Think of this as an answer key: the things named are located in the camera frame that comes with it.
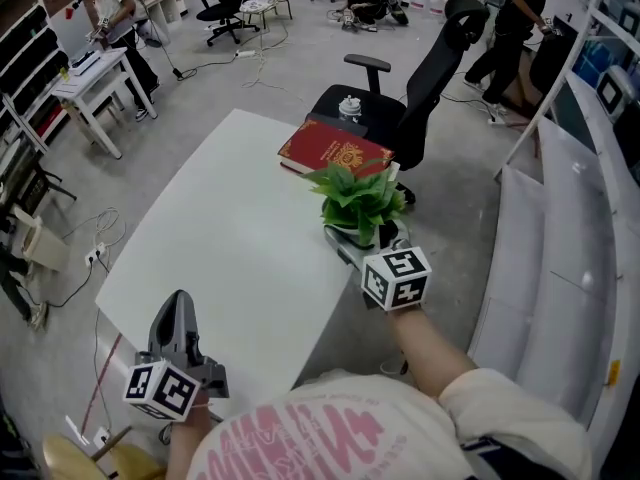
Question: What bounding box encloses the person's right forearm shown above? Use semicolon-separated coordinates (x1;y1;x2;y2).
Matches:
387;307;479;404

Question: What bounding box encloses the white cubby bookcase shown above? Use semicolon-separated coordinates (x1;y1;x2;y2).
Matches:
144;0;182;34

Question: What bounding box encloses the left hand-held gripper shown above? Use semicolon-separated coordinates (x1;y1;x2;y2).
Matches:
123;290;230;423

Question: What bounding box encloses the white countertop appliance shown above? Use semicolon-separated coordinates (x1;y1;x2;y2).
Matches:
617;7;640;35
597;65;637;122

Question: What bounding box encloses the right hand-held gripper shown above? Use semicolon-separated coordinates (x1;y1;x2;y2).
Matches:
324;218;432;313

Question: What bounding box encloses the person's left forearm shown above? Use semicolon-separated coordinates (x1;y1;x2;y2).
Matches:
169;407;214;480

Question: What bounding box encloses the thick red book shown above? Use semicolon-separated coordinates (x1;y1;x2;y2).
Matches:
277;117;396;177

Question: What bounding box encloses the round wooden table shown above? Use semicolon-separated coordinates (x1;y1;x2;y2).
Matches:
42;423;166;480

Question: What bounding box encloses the green plant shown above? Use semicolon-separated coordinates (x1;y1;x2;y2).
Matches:
302;157;407;249

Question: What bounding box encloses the white shelving with black cases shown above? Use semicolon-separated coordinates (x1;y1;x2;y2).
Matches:
0;0;71;157

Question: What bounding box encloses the wire chair with patterned cushion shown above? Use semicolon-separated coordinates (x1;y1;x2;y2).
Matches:
239;0;295;30

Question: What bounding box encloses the white square table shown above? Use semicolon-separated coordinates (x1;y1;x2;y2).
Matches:
94;108;401;409

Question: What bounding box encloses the black high-back office chair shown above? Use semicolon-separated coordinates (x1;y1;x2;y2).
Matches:
309;0;491;204

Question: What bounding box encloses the small white side table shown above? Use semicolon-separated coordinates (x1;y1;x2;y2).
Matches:
49;46;159;160

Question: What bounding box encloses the person's white pink-printed shirt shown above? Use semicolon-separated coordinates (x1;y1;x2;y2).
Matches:
187;367;594;480

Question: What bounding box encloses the white metal shelving rack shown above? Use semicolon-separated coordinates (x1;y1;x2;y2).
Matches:
467;0;640;434

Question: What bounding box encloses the beige waste bin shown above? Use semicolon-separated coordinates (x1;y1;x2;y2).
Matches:
12;206;70;273

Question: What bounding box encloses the flat white device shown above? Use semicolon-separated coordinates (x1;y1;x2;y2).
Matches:
67;50;101;77

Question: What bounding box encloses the brown wooden platform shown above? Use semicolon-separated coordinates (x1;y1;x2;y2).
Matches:
499;50;546;119

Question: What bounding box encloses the blue water container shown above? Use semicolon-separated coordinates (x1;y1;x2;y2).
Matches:
572;35;619;89

